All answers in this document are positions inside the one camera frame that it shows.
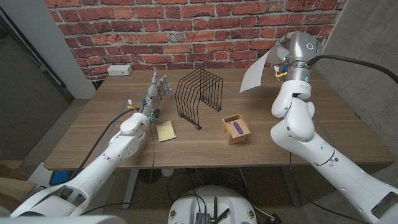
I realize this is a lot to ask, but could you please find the brown cardboard box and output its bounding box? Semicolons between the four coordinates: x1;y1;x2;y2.
0;159;37;213

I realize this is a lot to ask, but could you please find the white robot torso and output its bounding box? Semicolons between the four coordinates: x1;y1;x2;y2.
167;185;259;224

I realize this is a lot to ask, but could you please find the blue object under table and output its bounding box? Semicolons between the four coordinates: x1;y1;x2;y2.
49;169;79;187

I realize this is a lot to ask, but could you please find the white power outlet strip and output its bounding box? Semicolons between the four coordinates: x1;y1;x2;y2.
106;63;134;77

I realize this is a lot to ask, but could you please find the white table leg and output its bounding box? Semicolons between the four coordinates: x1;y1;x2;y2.
121;168;140;210

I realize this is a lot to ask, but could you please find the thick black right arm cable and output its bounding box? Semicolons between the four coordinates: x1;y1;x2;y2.
305;54;398;85

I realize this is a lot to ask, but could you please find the black antenna module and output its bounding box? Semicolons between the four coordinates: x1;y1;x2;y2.
195;196;231;224

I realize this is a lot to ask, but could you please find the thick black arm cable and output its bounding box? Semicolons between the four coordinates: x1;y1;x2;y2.
305;54;398;85
66;106;141;182

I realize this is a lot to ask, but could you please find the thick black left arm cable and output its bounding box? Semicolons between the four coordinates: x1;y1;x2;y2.
66;106;141;182

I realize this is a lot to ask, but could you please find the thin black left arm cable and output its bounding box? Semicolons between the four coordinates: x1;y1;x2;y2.
81;119;157;216

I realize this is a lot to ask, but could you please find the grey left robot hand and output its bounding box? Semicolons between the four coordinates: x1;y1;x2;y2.
141;70;174;121

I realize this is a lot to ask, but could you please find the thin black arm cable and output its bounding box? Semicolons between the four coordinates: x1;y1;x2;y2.
81;119;157;216
288;151;371;224

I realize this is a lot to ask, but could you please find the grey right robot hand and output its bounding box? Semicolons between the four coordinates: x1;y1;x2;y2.
273;30;323;67

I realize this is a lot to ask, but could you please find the small wooden box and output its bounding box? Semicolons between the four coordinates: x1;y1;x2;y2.
220;113;252;146

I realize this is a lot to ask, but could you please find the yellow sticky note pad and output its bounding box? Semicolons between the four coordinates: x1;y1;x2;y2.
155;120;178;142

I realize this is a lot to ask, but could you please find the black wire file holder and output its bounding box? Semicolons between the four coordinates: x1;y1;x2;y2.
174;67;224;131

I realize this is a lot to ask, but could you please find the red brick printed backdrop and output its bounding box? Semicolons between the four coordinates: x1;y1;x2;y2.
43;0;349;82

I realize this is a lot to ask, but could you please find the white paper file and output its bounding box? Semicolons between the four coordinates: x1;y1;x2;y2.
239;46;276;94

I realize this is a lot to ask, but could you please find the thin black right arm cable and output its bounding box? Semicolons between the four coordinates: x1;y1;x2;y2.
288;151;371;224

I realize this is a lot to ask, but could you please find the grey table leg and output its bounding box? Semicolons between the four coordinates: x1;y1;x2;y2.
279;166;303;208

